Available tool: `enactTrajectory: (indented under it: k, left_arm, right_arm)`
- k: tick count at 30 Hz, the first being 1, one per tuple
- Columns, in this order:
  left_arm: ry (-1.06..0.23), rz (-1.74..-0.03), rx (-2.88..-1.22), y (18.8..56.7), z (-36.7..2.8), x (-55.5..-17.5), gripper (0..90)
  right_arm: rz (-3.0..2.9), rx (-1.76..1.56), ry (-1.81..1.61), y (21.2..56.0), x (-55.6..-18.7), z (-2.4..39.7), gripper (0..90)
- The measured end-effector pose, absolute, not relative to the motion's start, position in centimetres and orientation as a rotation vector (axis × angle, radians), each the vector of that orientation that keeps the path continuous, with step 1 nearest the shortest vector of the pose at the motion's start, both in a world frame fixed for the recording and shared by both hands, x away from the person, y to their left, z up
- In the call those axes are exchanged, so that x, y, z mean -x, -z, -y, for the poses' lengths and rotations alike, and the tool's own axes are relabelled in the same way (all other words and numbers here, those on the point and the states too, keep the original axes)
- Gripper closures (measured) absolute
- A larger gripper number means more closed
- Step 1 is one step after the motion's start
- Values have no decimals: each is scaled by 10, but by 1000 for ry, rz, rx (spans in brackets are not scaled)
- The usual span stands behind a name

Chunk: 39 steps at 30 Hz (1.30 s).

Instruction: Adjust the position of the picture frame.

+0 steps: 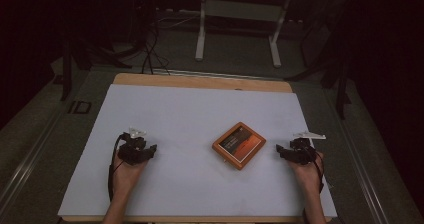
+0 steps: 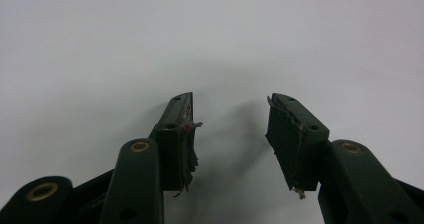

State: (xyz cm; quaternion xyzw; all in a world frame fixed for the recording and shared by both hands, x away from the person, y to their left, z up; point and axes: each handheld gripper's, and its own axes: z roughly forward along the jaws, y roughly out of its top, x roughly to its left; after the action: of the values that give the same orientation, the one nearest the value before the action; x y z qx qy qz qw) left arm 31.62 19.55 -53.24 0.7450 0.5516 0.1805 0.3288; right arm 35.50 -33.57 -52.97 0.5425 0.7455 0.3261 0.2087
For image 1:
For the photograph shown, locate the black floor cables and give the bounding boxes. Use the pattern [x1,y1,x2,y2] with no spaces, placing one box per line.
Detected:
[141,17,172,76]

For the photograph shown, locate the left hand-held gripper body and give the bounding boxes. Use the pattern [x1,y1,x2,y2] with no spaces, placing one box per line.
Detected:
[117,127,152,167]

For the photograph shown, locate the wooden picture frame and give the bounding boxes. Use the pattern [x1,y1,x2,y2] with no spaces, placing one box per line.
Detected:
[211,121,267,171]

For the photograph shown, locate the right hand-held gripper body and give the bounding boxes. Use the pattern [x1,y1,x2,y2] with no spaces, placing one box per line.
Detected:
[287,130,327,166]

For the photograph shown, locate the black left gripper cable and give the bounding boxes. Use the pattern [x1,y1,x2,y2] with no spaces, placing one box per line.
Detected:
[107,133,130,202]

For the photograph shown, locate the person's left hand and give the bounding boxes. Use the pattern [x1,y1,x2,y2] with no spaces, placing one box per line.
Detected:
[111,149,150,196]

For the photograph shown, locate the white floor cable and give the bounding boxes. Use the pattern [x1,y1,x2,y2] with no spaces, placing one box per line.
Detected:
[155,14,201,31]

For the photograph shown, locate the metal floor rail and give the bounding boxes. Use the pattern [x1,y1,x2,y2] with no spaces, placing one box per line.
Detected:
[0,107,66,215]
[323,85,392,224]

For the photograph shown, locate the white metal stand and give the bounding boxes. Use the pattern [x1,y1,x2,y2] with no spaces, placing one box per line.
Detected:
[194,0,295,69]

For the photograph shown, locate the person's right hand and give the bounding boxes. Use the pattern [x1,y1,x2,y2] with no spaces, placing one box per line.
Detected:
[287,150,325,195]

